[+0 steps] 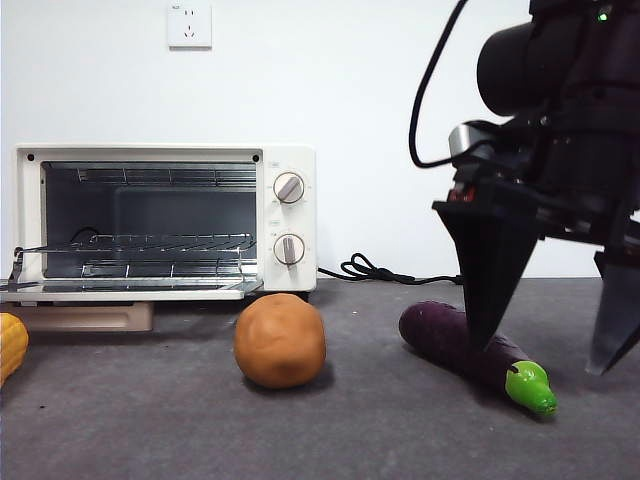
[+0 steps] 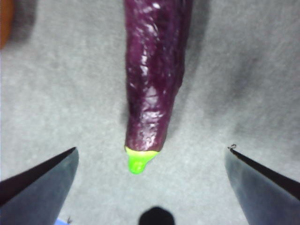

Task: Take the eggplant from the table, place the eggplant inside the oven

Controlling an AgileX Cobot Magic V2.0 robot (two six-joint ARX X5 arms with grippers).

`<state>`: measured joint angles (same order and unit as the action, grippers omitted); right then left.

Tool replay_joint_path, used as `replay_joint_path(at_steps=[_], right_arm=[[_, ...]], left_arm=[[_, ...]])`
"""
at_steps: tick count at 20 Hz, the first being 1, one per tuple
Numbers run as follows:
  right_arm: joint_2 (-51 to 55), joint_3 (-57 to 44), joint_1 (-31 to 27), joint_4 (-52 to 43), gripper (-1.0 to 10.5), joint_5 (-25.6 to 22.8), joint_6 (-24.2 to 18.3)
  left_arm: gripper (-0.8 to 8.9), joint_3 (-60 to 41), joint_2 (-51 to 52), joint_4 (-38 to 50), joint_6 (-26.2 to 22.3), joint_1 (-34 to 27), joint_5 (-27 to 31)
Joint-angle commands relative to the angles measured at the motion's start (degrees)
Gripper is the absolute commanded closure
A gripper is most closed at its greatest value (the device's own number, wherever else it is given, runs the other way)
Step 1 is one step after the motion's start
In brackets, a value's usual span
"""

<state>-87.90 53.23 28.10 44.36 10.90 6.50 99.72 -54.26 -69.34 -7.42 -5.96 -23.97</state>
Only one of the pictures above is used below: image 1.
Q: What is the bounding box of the purple toy eggplant green stem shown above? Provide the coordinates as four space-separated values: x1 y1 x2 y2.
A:
398 299 559 417

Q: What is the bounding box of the oven door with beige handle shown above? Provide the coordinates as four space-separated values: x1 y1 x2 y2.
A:
0 277 265 334

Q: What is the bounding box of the round oven timer knob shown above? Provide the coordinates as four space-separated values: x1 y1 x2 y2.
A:
272 232 307 270

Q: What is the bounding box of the white toaster oven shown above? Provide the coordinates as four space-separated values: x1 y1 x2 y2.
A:
13 143 319 304

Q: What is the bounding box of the round oven temperature knob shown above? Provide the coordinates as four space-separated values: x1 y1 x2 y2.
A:
273 171 307 205

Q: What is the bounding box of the brown toy potato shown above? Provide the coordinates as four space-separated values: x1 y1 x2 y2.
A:
233 293 328 390

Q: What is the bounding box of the black oven power cord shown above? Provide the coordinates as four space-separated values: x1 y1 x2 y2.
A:
317 252 464 287

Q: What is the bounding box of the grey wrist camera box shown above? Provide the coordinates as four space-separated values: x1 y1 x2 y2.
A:
447 121 506 169

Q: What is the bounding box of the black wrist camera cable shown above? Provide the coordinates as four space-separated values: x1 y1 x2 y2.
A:
408 0 471 169

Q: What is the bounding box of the metal wire oven rack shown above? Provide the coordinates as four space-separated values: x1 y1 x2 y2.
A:
9 231 257 281

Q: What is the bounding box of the white wall power socket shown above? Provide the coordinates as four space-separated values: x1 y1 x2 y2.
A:
167 3 213 51

